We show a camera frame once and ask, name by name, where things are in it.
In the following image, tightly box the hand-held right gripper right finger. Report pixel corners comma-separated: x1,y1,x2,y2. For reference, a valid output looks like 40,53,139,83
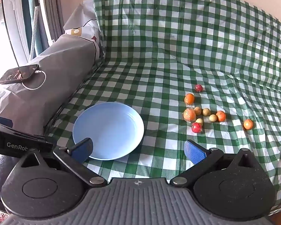
170,139,260,188

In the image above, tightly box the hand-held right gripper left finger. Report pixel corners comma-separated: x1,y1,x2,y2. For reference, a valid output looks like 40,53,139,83
18,138,107,188

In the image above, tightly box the light blue plate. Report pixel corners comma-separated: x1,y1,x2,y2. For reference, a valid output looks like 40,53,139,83
72,101,145,161

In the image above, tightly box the plastic wrapped red plum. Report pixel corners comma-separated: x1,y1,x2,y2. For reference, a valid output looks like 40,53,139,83
191,122,203,134

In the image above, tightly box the plastic wrapped mandarin orange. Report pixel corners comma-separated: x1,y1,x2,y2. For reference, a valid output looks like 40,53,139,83
182,108,197,123

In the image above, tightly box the black smartphone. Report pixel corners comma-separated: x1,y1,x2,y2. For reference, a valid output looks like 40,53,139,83
0,64,40,85

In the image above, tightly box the grey cushion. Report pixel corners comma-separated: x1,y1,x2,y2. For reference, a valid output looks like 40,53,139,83
0,34,101,137

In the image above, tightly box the green white checkered cloth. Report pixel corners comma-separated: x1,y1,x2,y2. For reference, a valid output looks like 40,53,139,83
46,0,281,216

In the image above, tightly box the teal curtain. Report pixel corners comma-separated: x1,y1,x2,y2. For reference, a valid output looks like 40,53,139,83
21,0,44,55

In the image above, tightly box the white printed bedsheet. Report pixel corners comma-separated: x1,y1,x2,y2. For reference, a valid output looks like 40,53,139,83
64,0,106,60

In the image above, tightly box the grey folded rack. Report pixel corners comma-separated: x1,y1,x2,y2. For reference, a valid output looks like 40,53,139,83
37,0,64,44

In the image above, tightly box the white charging cable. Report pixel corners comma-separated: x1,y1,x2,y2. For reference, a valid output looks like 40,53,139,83
22,70,47,91

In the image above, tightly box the white perforated strap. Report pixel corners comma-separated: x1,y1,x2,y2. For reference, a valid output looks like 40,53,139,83
29,5,40,61

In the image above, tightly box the white window frame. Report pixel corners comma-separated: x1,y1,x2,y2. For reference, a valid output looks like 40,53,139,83
1,0,30,66

